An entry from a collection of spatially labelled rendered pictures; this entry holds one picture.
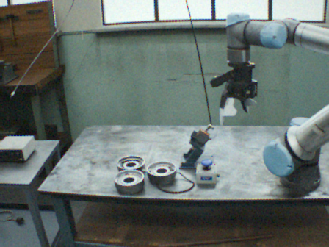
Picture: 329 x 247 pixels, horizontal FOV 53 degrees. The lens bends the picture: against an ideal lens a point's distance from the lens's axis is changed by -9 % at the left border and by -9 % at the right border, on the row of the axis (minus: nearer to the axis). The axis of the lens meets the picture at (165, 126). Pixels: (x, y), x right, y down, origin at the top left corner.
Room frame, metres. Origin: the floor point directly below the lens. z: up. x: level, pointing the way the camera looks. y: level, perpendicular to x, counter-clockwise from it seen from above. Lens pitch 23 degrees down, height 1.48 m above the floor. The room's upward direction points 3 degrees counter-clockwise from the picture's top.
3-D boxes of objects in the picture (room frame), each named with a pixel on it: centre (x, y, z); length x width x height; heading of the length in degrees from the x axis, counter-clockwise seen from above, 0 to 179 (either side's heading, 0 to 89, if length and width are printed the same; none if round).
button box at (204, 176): (1.09, -0.14, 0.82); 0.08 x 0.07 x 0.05; 81
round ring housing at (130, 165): (1.18, 0.13, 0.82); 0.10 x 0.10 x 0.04
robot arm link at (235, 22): (1.09, -0.24, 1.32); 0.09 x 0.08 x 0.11; 41
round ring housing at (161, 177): (1.12, 0.02, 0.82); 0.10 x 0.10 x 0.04
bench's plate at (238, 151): (1.27, -0.16, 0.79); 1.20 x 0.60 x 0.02; 81
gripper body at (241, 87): (1.08, -0.25, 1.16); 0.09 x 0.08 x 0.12; 43
